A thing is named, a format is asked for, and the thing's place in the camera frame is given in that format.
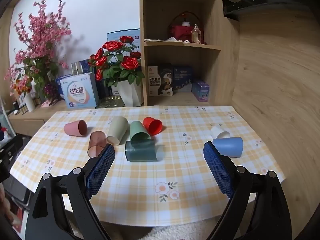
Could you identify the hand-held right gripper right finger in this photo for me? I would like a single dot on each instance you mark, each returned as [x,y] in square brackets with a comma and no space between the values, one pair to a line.
[217,172]

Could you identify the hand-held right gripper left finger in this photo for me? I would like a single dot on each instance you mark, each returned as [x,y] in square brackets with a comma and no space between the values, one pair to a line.
[100,170]

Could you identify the transparent brown cup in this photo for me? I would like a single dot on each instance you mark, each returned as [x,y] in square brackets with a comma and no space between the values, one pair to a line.
[96,145]

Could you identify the blue cup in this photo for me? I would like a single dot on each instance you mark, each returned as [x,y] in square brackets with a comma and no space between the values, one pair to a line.
[228,146]

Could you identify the white cup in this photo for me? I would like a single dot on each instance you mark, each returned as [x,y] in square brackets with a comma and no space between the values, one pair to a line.
[218,132]

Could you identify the beige cup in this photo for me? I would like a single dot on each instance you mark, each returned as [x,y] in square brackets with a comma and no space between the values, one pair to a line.
[117,132]

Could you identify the transparent dark teal cup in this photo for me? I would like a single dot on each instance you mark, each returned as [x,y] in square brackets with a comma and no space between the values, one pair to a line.
[141,151]

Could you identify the pink cup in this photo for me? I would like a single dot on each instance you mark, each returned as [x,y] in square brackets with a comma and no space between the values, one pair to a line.
[75,128]

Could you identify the green cup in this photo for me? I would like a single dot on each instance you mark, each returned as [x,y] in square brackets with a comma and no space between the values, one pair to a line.
[138,131]

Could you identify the red cup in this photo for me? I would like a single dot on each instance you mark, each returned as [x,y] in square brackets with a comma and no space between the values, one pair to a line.
[153,126]

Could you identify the low wooden cabinet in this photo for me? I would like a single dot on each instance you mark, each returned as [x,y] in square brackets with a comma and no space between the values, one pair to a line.
[30,122]

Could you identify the white plastic bottle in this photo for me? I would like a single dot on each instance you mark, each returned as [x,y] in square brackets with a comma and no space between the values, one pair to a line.
[29,102]

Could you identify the yellow plaid tablecloth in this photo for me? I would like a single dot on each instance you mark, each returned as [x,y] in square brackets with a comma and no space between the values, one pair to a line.
[155,175]

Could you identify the green glass tray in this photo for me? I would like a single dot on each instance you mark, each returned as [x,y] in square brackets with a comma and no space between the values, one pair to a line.
[110,102]

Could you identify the white faceted vase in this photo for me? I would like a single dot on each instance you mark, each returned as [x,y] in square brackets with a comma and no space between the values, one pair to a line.
[130,93]

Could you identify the white box with pastel print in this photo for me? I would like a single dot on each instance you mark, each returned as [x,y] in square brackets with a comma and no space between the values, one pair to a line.
[80,90]

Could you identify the purple box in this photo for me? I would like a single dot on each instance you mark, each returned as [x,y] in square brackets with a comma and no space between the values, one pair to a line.
[202,90]

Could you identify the dark blue box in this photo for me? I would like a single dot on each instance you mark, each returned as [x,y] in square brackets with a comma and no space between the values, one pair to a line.
[183,78]

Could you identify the dark box with mushroom print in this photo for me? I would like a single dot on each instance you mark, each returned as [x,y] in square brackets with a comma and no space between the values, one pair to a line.
[167,81]

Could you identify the white and orange box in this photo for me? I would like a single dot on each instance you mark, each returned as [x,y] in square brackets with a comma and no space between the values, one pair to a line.
[155,81]

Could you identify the pink artificial blossom branches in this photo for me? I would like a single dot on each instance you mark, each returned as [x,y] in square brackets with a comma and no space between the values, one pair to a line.
[40,50]

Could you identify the red artificial rose bouquet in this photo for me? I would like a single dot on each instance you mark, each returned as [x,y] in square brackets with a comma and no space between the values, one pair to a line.
[117,60]

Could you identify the wooden shelf unit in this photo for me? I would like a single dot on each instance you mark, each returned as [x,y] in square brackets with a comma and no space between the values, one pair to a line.
[225,55]

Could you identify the blue and white box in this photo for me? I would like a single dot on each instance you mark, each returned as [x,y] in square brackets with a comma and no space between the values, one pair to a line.
[120,35]

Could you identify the clear glass bottle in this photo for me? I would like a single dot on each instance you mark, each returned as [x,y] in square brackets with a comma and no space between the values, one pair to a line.
[195,33]

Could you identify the folded white paper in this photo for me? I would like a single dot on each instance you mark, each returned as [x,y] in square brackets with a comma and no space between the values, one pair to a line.
[160,40]

